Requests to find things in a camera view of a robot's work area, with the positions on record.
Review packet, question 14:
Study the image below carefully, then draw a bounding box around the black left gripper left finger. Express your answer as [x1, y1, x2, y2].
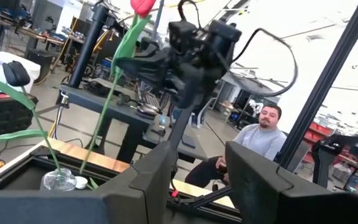
[0, 140, 173, 224]

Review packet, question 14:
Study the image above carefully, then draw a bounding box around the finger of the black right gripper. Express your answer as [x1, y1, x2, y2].
[140, 37, 171, 60]
[116, 55, 174, 91]

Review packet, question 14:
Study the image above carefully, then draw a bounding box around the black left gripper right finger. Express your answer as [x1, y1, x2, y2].
[224, 140, 358, 224]

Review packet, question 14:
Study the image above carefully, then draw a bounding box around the clear glass vase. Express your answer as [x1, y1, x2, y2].
[39, 167, 78, 192]

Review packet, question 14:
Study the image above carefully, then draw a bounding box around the red artificial tulip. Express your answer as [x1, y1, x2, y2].
[78, 0, 157, 175]

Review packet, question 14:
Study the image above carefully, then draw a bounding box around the dark gray oval case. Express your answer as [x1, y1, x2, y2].
[135, 105, 158, 121]

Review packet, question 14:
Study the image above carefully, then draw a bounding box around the black round pole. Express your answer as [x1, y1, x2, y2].
[68, 3, 110, 90]

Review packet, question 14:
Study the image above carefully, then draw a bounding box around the person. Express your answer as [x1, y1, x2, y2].
[184, 104, 288, 189]

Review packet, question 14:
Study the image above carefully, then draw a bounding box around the low gray side table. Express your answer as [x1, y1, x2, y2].
[141, 119, 209, 163]

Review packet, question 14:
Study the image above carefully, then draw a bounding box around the black plastic crate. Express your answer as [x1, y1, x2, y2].
[0, 92, 39, 140]

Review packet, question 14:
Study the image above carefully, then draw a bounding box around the black coiled cable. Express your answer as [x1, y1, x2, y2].
[84, 80, 115, 98]

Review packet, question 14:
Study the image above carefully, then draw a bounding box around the black aluminium table frame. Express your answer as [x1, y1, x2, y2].
[0, 0, 358, 223]

